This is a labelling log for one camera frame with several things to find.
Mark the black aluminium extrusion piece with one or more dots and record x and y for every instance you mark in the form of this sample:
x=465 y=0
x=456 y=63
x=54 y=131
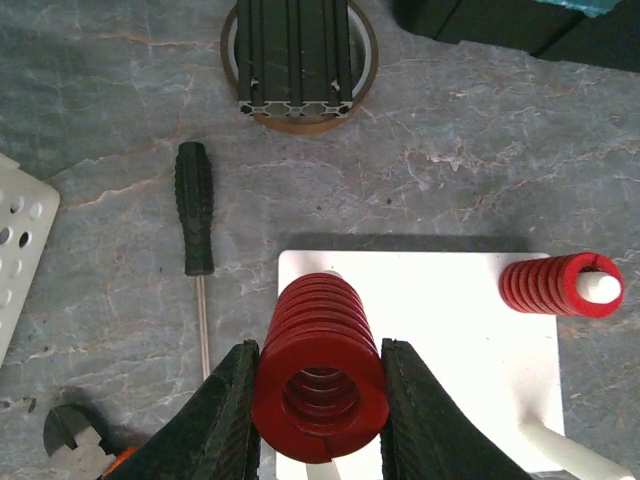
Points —
x=293 y=58

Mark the large red spring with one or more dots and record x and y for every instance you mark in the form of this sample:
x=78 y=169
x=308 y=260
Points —
x=551 y=285
x=320 y=388

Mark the black handled screwdriver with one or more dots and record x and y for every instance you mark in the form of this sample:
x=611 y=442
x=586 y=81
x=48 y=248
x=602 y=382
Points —
x=194 y=194

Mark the brown tape roll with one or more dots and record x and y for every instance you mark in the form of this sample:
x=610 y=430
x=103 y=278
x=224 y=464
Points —
x=364 y=65

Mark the orange black pliers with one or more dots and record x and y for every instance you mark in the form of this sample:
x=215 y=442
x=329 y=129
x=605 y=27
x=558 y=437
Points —
x=76 y=440

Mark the black toolbox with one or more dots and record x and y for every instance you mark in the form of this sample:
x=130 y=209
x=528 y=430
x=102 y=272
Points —
x=597 y=33

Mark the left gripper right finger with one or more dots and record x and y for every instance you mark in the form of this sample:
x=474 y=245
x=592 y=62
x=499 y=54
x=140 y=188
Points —
x=426 y=435

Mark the white perforated basket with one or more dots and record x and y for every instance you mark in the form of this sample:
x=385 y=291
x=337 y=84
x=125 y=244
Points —
x=28 y=210

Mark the white peg base plate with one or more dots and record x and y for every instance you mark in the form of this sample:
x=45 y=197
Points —
x=500 y=367

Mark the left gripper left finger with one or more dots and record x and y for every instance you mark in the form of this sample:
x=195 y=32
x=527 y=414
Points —
x=213 y=435

